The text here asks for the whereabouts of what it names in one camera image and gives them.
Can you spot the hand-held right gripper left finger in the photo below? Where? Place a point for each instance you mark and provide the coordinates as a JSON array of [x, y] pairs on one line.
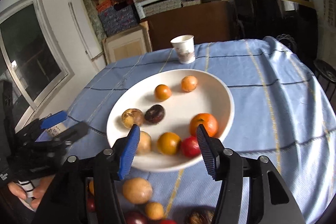
[[130, 150]]

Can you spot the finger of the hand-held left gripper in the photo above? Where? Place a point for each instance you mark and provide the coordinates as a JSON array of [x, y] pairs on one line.
[[76, 130], [53, 119]]

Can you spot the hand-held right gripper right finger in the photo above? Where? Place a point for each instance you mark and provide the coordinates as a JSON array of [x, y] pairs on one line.
[[207, 150]]

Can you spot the brownish pale fruit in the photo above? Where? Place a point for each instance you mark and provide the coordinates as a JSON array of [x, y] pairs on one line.
[[145, 142]]

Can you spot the red cherry tomato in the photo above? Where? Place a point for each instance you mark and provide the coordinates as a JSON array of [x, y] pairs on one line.
[[189, 147], [166, 222]]

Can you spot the yellow mottled passion fruit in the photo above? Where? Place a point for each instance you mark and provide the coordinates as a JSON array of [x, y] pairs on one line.
[[131, 117]]

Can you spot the yellow tomato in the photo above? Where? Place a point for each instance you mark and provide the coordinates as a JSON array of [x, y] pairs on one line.
[[162, 92], [168, 143]]

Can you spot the large pale yellow fruit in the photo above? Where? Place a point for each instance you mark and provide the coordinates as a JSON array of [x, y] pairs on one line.
[[137, 190]]

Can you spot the dark purple plum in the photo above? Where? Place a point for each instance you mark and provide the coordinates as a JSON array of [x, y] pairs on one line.
[[155, 113], [135, 218]]

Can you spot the white oval plate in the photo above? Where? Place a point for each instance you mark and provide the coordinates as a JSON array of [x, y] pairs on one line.
[[178, 108]]

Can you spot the small brown fruit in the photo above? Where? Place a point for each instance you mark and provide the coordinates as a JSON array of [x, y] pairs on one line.
[[154, 211]]

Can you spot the dark red plum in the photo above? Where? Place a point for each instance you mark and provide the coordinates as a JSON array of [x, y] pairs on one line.
[[90, 204]]

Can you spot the dark mangosteen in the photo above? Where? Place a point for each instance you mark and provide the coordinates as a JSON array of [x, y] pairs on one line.
[[199, 216]]

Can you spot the mottled orange tangerine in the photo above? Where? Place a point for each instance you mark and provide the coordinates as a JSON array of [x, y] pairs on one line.
[[189, 83]]

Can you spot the person's left hand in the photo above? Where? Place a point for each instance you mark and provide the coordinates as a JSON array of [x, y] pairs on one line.
[[43, 187]]

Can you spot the blue checked tablecloth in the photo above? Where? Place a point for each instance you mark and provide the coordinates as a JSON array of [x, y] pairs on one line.
[[262, 121]]

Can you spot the white framed window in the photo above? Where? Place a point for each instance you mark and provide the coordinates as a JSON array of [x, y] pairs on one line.
[[26, 56]]

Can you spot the wooden framed panel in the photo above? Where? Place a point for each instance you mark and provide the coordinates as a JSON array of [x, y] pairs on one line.
[[126, 47]]

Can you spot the white paper cup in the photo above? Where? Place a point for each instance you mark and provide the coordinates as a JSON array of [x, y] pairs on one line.
[[185, 49]]

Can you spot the marbled panel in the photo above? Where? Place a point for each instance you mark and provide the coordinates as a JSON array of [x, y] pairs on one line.
[[92, 16]]

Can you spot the stack of blue patterned boxes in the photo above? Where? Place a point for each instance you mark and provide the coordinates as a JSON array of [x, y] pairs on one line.
[[118, 19]]

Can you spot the brown wooden board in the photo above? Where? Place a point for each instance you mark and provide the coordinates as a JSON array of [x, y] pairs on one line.
[[189, 22]]

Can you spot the black round stool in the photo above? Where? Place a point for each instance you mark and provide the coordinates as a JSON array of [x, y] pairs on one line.
[[325, 71]]

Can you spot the white strip leaning on wall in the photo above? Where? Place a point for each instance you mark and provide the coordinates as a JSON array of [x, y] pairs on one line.
[[81, 29]]

